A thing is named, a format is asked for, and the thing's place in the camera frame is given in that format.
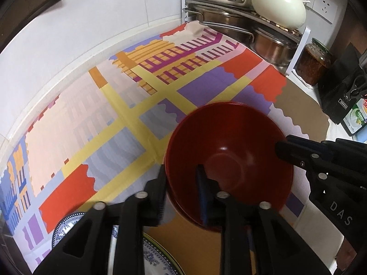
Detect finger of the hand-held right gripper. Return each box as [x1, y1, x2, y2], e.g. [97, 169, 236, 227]
[321, 138, 367, 161]
[275, 135, 333, 167]

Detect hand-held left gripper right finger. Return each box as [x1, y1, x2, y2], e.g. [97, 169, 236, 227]
[196, 165, 327, 275]

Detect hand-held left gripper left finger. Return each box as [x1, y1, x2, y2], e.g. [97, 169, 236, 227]
[34, 165, 167, 275]

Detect red and black bowl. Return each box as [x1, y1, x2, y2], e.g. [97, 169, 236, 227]
[165, 102, 294, 209]

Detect black knife block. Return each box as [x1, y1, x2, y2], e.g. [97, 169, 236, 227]
[318, 44, 367, 124]

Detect black kitchen shears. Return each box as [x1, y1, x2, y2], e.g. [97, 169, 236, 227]
[342, 74, 366, 101]

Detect glass jar of sauce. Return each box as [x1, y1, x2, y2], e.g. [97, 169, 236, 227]
[296, 38, 333, 86]

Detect white pot rack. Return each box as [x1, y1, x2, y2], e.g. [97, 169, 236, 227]
[181, 0, 313, 86]

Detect copper coloured pot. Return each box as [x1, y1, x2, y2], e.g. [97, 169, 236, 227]
[249, 27, 300, 65]

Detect colourful patterned tablecloth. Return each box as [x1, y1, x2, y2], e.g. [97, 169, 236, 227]
[0, 21, 330, 275]

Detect cream ceramic pot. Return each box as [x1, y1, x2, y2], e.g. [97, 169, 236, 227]
[251, 0, 311, 30]

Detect stainless steel pot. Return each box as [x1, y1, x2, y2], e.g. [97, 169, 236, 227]
[185, 1, 256, 43]

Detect white wall socket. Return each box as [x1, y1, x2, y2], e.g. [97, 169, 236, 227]
[311, 0, 337, 23]

